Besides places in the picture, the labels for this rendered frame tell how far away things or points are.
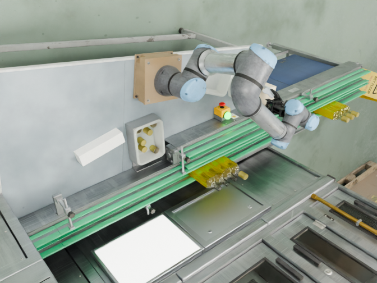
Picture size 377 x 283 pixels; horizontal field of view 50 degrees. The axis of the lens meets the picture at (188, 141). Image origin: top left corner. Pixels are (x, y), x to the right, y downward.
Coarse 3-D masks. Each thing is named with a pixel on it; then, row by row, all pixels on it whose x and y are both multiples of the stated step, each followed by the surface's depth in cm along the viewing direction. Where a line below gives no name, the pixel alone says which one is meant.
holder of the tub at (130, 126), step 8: (136, 120) 205; (144, 120) 205; (152, 120) 205; (128, 128) 201; (128, 136) 205; (128, 144) 209; (136, 160) 208; (160, 160) 222; (136, 168) 216; (144, 168) 216
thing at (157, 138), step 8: (160, 120) 205; (136, 128) 198; (152, 128) 213; (160, 128) 208; (136, 136) 200; (144, 136) 212; (152, 136) 216; (160, 136) 212; (136, 144) 201; (152, 144) 218; (160, 144) 215; (136, 152) 204; (152, 152) 217; (160, 152) 217; (144, 160) 211; (152, 160) 213
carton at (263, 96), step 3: (267, 84) 209; (270, 84) 209; (270, 87) 205; (273, 87) 206; (261, 90) 201; (261, 93) 202; (264, 93) 203; (261, 96) 203; (264, 96) 204; (267, 96) 206; (261, 99) 204; (264, 99) 205; (264, 102) 206; (264, 105) 207
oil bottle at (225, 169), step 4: (216, 160) 226; (212, 164) 223; (216, 164) 223; (220, 164) 222; (224, 164) 222; (220, 168) 219; (224, 168) 219; (228, 168) 219; (224, 172) 217; (228, 172) 217; (224, 176) 218
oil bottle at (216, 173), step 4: (208, 164) 223; (204, 168) 220; (208, 168) 220; (212, 168) 220; (216, 168) 220; (208, 172) 218; (212, 172) 216; (216, 172) 216; (220, 172) 216; (216, 176) 214; (220, 176) 214; (216, 180) 215
